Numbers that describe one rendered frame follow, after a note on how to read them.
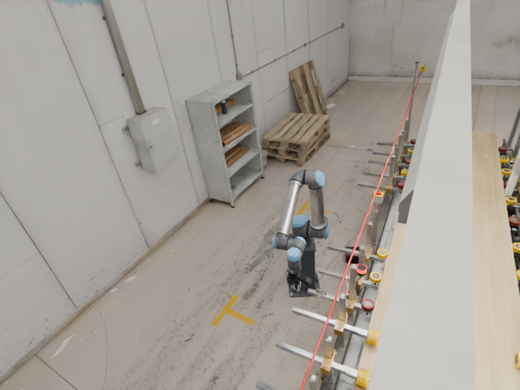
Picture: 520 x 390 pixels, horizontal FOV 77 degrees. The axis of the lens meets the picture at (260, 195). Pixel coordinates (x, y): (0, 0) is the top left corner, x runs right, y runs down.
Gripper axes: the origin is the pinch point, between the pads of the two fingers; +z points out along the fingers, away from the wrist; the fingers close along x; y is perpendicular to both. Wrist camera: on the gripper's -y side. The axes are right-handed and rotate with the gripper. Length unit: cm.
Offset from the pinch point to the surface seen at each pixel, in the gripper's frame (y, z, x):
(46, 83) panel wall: 227, -137, -21
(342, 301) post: -37, -32, 23
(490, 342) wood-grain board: -114, -7, 1
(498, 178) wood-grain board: -128, -7, -184
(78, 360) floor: 187, 83, 86
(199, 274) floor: 143, 83, -43
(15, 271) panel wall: 233, -4, 73
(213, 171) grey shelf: 195, 26, -169
